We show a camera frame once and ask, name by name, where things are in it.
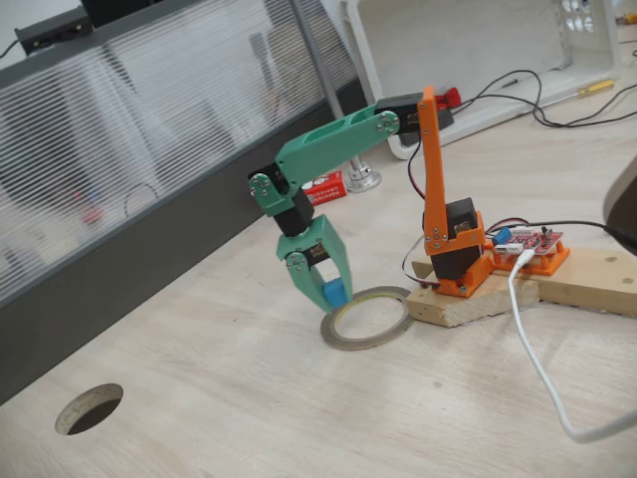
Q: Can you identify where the grey blurred rounded object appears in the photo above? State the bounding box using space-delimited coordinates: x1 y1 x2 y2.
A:
601 153 637 250

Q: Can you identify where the metal partition foot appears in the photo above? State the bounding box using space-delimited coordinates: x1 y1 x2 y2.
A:
346 156 383 194

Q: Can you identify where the black box device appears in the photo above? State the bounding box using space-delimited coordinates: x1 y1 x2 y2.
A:
13 9 96 55

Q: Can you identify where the small red box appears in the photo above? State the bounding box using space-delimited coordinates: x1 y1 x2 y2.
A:
301 170 348 206

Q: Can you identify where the blue cube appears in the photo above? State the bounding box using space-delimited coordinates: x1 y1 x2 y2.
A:
321 279 349 309

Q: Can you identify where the yellow handled screwdriver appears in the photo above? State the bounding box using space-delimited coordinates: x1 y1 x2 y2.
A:
539 78 618 109

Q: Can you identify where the red controller board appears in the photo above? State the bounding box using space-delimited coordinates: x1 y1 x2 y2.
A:
490 226 566 260

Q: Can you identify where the grey ring of tape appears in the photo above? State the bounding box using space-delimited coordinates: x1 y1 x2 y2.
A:
319 285 415 353

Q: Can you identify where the white usb cable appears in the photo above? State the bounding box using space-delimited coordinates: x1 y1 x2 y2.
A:
507 248 637 445

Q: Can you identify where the white plastic crate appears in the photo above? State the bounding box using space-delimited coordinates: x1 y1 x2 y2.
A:
340 0 623 160

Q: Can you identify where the black power cable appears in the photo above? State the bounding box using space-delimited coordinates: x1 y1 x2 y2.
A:
534 220 637 253

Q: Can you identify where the long black cable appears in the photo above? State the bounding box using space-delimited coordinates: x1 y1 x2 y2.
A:
450 69 637 129

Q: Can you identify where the long wooden base plank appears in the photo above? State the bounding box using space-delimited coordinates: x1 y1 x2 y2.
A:
536 248 637 318

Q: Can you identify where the wooden base block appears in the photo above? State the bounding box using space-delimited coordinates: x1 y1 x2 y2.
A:
406 258 541 329

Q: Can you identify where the grey frosted desk partition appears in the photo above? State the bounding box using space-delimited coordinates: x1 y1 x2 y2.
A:
0 0 372 407

